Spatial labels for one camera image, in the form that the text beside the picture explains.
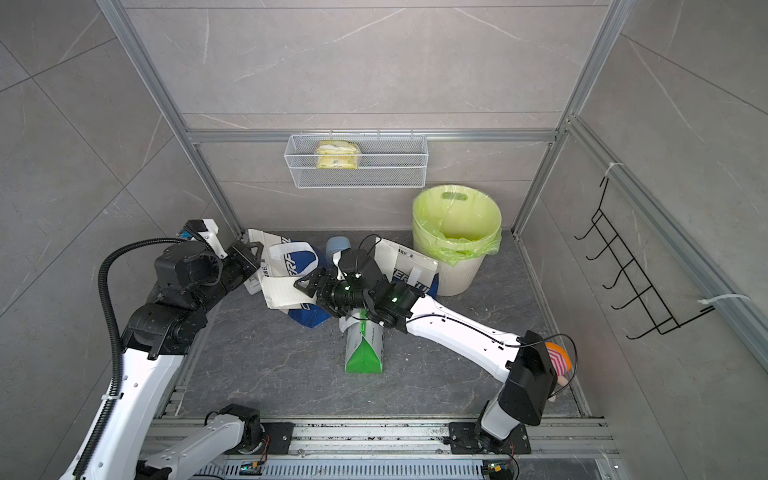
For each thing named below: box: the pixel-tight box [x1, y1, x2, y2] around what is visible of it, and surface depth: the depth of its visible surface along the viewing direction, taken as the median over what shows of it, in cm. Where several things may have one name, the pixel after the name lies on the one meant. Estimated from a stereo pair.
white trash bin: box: [412, 185, 502, 297], surface depth 93 cm
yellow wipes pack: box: [316, 140, 359, 170], surface depth 89 cm
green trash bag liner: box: [412, 184, 502, 267], surface depth 94 cm
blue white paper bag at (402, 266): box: [374, 237, 439, 295], surface depth 82 cm
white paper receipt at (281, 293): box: [261, 276, 315, 314], surface depth 62 cm
